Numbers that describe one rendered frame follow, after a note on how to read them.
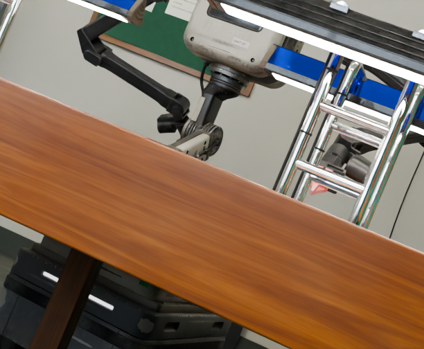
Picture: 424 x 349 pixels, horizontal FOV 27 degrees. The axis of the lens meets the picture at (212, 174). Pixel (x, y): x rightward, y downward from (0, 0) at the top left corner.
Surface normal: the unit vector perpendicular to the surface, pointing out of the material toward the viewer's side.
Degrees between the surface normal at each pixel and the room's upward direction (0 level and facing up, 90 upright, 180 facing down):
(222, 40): 90
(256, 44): 90
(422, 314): 90
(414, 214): 90
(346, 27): 58
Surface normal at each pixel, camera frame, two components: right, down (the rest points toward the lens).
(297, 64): 0.01, -0.58
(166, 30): -0.19, -0.09
